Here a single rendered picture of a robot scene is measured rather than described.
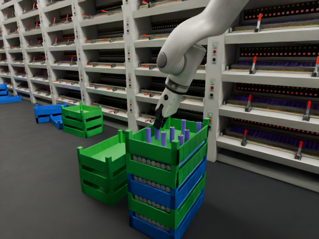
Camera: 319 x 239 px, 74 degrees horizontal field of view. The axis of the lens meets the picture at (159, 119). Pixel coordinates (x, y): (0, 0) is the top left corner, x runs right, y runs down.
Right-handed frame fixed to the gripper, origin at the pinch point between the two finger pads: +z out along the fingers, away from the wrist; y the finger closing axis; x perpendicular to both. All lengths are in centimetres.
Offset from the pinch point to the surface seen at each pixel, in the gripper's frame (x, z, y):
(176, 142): -13.2, -6.8, -15.2
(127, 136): 2.7, 2.6, -15.4
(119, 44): 84, 2, 67
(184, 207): -25.3, 18.4, -7.9
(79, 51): 134, 30, 74
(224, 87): -5, -10, 60
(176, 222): -26.0, 19.9, -14.3
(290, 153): -52, 1, 52
